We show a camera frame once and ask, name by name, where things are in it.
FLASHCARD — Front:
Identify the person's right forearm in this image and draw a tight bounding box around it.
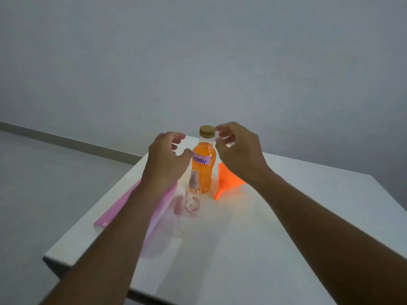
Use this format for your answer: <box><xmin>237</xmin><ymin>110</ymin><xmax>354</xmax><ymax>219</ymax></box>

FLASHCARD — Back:
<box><xmin>251</xmin><ymin>170</ymin><xmax>407</xmax><ymax>305</ymax></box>

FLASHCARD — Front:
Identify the small clear spray bottle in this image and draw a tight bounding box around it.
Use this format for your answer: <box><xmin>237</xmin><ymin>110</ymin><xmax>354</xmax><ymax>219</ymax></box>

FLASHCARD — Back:
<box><xmin>185</xmin><ymin>170</ymin><xmax>202</xmax><ymax>217</ymax></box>

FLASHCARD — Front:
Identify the orange plastic funnel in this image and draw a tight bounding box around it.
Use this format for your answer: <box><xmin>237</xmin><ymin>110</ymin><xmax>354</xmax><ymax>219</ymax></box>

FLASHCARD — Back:
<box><xmin>214</xmin><ymin>162</ymin><xmax>245</xmax><ymax>201</ymax></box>

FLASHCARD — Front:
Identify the person's left forearm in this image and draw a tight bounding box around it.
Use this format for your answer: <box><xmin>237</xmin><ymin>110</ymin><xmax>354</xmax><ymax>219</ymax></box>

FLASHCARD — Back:
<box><xmin>38</xmin><ymin>182</ymin><xmax>178</xmax><ymax>305</ymax></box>

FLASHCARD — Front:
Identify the person's right hand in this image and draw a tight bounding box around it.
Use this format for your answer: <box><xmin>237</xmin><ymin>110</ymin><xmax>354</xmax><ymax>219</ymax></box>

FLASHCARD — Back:
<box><xmin>215</xmin><ymin>121</ymin><xmax>271</xmax><ymax>185</ymax></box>

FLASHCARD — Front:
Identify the person's left hand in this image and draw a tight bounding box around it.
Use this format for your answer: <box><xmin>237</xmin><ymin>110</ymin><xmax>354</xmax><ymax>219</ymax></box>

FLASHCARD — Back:
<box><xmin>141</xmin><ymin>132</ymin><xmax>194</xmax><ymax>197</ymax></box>

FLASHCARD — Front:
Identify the orange liquid plastic bottle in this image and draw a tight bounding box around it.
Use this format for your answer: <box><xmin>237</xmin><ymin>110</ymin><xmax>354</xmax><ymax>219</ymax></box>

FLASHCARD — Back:
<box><xmin>191</xmin><ymin>136</ymin><xmax>217</xmax><ymax>194</ymax></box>

